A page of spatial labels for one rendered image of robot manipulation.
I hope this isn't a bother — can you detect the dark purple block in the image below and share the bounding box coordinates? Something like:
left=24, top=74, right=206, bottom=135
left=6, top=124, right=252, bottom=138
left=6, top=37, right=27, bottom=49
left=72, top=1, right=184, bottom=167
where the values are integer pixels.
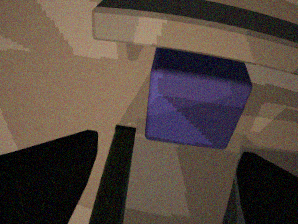
left=145, top=48, right=253, bottom=151

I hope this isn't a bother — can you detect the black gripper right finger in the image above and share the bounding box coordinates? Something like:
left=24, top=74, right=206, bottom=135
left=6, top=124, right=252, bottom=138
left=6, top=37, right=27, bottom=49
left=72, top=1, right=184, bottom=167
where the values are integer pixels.
left=237, top=152, right=298, bottom=224

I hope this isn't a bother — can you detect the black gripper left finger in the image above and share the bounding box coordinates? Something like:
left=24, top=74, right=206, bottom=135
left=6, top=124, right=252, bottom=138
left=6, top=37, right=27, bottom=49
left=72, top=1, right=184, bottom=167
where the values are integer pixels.
left=0, top=131, right=98, bottom=224

